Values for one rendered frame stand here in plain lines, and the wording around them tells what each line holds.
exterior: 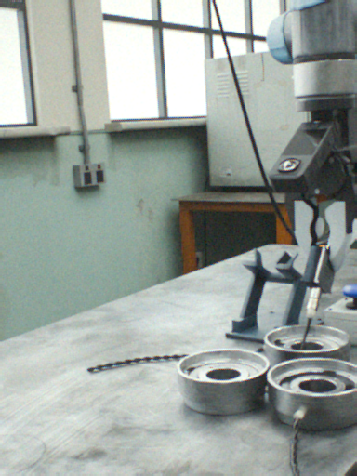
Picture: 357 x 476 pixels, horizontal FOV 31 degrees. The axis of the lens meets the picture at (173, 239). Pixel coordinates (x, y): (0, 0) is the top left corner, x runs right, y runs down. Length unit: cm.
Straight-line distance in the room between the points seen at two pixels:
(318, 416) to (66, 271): 211
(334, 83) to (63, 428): 50
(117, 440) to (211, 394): 11
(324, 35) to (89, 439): 52
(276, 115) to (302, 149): 229
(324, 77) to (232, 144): 240
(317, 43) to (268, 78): 229
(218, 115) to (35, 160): 104
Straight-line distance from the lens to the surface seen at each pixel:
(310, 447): 66
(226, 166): 322
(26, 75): 267
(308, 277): 82
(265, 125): 310
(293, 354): 79
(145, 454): 66
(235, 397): 72
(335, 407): 68
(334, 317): 93
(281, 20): 100
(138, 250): 303
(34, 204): 258
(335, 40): 81
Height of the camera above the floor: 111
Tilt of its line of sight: 10 degrees down
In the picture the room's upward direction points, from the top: 4 degrees counter-clockwise
